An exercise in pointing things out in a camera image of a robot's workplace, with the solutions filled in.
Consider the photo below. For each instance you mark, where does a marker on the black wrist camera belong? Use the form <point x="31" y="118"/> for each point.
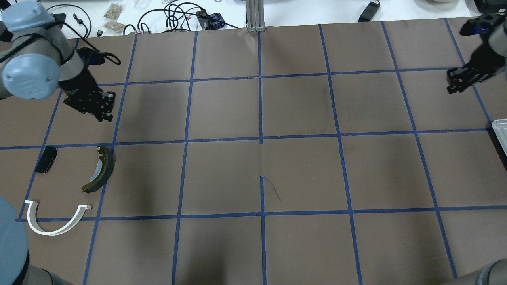
<point x="482" y="25"/>
<point x="90" y="56"/>

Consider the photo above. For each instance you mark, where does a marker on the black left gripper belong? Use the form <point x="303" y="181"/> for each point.
<point x="76" y="86"/>

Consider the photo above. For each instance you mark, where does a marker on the bag of small parts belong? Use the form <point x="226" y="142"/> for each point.
<point x="113" y="11"/>

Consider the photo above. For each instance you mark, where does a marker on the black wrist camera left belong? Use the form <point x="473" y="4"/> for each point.
<point x="90" y="56"/>

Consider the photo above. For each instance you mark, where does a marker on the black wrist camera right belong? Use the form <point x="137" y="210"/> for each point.
<point x="482" y="25"/>

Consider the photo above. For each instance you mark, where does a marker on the aluminium frame post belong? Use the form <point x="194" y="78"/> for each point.
<point x="255" y="21"/>

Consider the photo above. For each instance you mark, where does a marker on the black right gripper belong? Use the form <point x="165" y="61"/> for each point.
<point x="482" y="56"/>

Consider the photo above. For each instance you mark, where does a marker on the green brake shoe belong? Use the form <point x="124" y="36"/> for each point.
<point x="103" y="170"/>

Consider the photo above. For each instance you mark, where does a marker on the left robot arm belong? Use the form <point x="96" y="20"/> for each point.
<point x="39" y="61"/>

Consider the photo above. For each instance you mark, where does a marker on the black brake pad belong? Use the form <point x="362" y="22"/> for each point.
<point x="46" y="159"/>

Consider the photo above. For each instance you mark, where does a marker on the black power adapter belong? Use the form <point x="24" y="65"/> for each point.
<point x="370" y="11"/>

